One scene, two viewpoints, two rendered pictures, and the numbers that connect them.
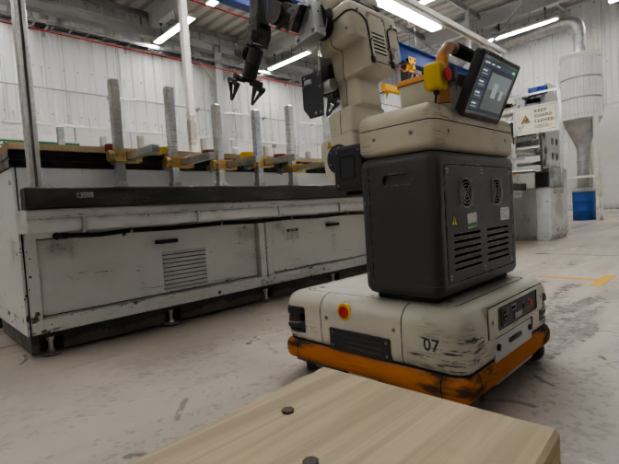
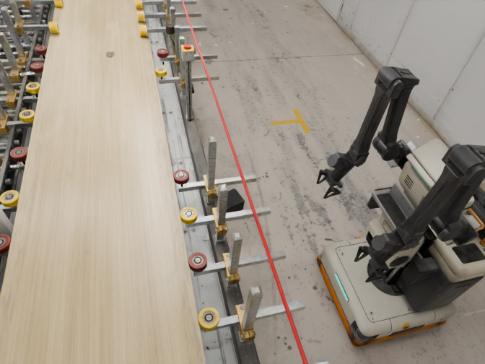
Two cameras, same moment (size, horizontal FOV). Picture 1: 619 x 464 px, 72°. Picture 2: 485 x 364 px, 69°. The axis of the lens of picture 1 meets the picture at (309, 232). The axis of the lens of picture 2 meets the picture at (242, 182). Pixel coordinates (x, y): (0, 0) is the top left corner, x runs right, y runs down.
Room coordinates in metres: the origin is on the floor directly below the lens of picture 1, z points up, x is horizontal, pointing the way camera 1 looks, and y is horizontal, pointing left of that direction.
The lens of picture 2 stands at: (1.89, 1.13, 2.27)
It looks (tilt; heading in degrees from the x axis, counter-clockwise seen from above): 48 degrees down; 294
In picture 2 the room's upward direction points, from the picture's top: 8 degrees clockwise
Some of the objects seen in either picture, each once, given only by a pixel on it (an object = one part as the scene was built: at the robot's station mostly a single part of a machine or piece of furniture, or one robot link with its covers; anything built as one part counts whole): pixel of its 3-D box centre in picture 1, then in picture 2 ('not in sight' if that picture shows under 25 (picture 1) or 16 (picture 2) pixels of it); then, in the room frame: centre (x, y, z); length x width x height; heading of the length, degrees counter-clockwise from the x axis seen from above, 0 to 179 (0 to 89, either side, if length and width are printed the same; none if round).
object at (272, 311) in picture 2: (186, 162); (255, 315); (2.02, 0.55, 0.81); 0.43 x 0.03 x 0.04; 44
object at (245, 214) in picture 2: (269, 162); (228, 217); (2.37, 0.19, 0.83); 0.43 x 0.03 x 0.04; 44
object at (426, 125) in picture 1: (433, 191); (424, 246); (1.39, -0.41, 0.59); 0.55 x 0.34 x 0.83; 134
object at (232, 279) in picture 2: (223, 165); (230, 268); (2.21, 0.42, 0.81); 0.14 x 0.06 x 0.05; 134
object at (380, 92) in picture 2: not in sight; (372, 120); (1.94, -0.17, 1.40); 0.11 x 0.06 x 0.43; 135
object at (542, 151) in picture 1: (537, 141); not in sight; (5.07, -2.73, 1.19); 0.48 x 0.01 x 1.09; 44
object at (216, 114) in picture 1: (218, 151); (233, 265); (2.20, 0.43, 0.88); 0.04 x 0.04 x 0.48; 44
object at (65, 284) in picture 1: (353, 220); not in sight; (3.77, -0.39, 0.44); 5.10 x 0.69 x 0.87; 134
